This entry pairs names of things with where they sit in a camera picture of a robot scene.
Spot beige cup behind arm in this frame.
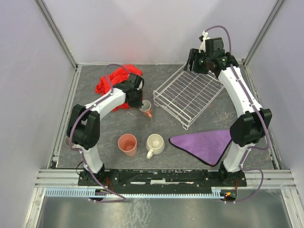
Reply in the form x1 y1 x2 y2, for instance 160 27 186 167
65 136 70 147

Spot white wire dish rack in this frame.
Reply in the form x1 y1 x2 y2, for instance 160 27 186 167
153 66 224 130

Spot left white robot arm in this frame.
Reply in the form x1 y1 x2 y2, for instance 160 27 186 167
66 73 144 174

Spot purple microfiber cloth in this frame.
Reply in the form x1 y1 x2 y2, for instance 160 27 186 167
169 129 232 167

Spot black mounting base plate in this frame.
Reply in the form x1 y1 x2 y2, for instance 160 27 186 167
77 168 247 193

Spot cream ceramic mug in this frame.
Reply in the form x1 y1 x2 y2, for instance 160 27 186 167
146 134 165 159

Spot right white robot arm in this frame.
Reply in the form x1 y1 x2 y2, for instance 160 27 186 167
184 35 272 173

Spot red crumpled cloth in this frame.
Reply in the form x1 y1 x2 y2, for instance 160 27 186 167
95 64 146 112

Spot pink plastic tumbler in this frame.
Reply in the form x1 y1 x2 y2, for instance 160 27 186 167
118 133 137 157

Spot salmon pink ceramic mug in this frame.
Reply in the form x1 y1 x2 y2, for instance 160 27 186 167
139 100 152 118

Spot light blue cable duct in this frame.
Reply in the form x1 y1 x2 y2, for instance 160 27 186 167
44 186 226 199

